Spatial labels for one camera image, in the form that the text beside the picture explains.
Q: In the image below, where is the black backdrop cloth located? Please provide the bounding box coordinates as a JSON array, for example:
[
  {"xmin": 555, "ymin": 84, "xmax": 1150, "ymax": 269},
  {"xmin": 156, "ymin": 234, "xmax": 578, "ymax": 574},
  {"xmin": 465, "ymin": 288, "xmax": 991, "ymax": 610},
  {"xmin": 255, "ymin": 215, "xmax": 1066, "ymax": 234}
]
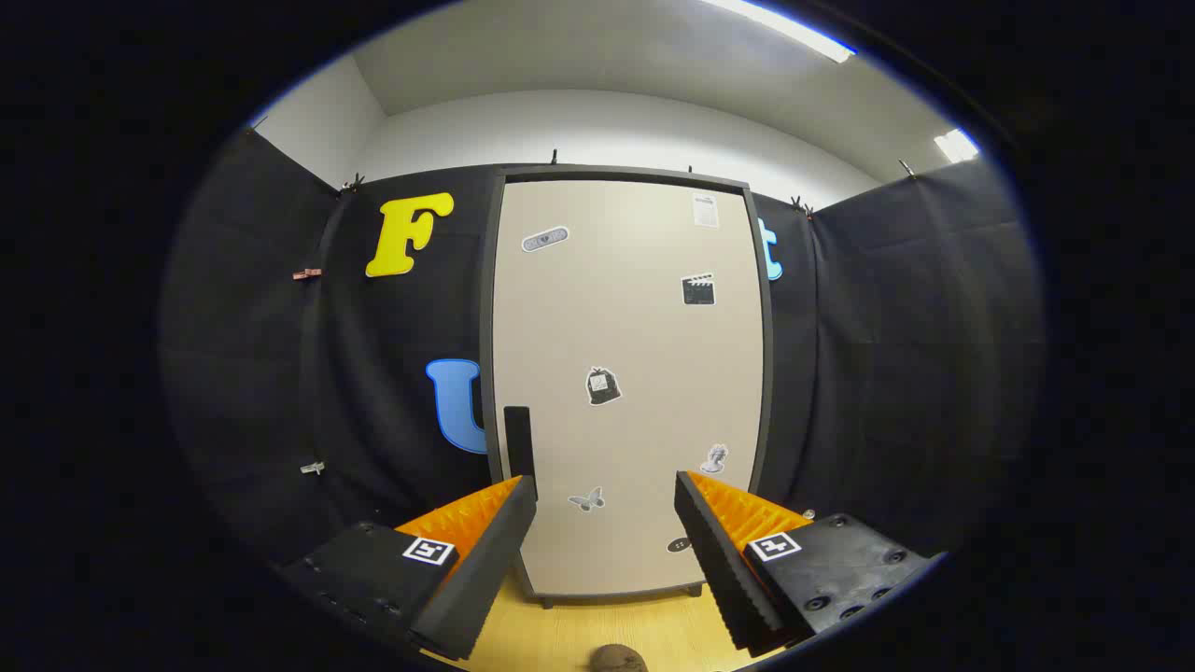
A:
[{"xmin": 159, "ymin": 126, "xmax": 1047, "ymax": 580}]

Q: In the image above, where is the grey shoe cabinet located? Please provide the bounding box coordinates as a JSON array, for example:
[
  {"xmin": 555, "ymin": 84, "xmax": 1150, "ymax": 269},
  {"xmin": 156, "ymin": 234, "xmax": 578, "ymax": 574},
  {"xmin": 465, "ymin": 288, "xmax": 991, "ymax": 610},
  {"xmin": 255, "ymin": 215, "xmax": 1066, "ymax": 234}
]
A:
[{"xmin": 479, "ymin": 165, "xmax": 776, "ymax": 609}]

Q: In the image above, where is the black door handle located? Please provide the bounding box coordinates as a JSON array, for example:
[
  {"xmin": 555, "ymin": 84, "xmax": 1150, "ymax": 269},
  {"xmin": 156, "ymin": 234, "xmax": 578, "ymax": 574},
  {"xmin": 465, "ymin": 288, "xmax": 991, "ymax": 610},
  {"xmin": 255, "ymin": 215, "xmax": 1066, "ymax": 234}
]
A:
[{"xmin": 504, "ymin": 406, "xmax": 538, "ymax": 500}]

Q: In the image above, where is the long ceiling light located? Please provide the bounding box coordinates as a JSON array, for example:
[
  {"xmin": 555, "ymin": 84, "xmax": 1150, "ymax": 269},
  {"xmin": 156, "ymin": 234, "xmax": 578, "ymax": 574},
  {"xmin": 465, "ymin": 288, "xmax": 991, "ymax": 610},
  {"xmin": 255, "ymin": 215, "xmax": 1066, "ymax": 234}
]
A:
[{"xmin": 700, "ymin": 0, "xmax": 857, "ymax": 64}]

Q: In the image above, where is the square ceiling light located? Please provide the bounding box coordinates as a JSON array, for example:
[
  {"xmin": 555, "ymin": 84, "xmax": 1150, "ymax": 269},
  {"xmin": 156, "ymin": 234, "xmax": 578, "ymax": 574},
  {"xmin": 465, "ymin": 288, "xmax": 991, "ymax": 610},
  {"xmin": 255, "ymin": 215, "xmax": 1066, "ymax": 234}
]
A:
[{"xmin": 934, "ymin": 128, "xmax": 981, "ymax": 164}]

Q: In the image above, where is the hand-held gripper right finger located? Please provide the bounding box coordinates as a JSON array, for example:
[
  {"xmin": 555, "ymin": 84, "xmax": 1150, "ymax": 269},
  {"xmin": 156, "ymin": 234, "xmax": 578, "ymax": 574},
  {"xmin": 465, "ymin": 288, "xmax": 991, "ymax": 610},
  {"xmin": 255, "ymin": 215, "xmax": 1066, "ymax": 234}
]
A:
[{"xmin": 674, "ymin": 469, "xmax": 944, "ymax": 659}]

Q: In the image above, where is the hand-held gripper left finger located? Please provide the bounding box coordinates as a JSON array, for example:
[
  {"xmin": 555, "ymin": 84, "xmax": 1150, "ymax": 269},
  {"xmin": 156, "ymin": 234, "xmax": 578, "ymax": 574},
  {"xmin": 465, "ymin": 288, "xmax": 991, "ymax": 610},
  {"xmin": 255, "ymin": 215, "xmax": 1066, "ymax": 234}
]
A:
[{"xmin": 280, "ymin": 474, "xmax": 540, "ymax": 662}]

